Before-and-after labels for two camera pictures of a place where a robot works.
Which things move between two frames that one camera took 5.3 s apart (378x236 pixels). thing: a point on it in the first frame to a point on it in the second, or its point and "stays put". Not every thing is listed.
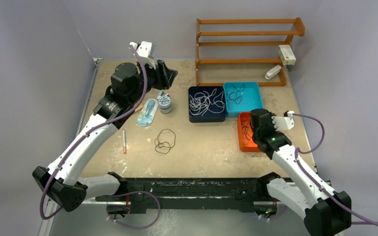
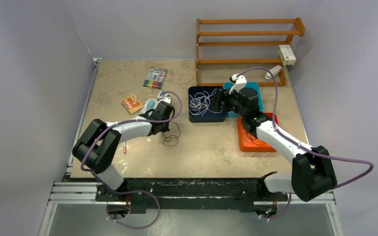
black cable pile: (166, 139) to (176, 137)
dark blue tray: (206, 104) stays put
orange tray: (246, 142) stays put
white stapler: (273, 72) stays put
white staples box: (287, 54) stays put
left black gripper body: (154, 80) to (165, 126)
